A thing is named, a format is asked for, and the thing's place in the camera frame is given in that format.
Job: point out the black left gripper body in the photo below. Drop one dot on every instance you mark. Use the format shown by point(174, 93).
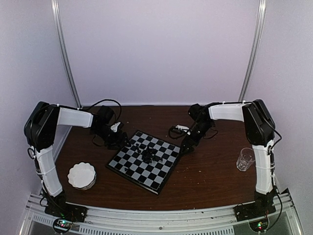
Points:
point(108, 136)

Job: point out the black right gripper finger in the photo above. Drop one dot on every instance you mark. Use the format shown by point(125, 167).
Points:
point(188, 148)
point(183, 148)

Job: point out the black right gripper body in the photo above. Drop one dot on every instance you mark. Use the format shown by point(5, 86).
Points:
point(204, 128)

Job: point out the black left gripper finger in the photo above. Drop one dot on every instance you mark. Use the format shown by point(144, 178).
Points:
point(113, 145)
point(125, 139)

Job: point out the black and grey chessboard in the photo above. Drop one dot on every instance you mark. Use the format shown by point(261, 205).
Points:
point(152, 177)

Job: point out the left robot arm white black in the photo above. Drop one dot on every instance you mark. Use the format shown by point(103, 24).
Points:
point(40, 131)

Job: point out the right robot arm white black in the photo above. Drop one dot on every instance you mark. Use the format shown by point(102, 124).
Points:
point(260, 133)

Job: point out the pile of black chess pieces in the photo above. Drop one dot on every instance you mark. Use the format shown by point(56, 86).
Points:
point(148, 155)

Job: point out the left round control board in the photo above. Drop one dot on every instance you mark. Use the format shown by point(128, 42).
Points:
point(61, 225)

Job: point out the round control board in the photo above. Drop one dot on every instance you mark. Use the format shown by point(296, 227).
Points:
point(259, 225)
point(61, 225)

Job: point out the right round control board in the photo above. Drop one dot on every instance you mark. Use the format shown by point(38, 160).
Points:
point(259, 225)

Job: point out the white scalloped bowl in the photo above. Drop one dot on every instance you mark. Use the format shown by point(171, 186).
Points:
point(82, 176)

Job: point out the clear drinking glass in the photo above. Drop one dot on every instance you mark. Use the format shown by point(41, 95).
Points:
point(246, 159)

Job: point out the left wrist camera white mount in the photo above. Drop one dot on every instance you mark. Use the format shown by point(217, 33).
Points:
point(116, 126)

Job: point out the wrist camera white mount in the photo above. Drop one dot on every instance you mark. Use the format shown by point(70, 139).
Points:
point(180, 129)
point(116, 126)

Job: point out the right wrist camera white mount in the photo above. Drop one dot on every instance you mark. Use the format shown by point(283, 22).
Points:
point(180, 129)

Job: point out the aluminium front rail frame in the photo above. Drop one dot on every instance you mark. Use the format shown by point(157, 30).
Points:
point(214, 221)

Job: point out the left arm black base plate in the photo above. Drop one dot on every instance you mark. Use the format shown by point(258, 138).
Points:
point(72, 213)

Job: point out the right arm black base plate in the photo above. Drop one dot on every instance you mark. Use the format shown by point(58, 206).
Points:
point(251, 211)

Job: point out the right aluminium corner post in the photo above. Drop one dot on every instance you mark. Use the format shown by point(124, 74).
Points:
point(259, 26)

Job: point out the aluminium corner post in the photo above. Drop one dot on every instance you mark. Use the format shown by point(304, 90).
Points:
point(259, 26)
point(65, 58)

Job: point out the left aluminium corner post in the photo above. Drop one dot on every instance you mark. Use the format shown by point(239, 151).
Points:
point(65, 58)

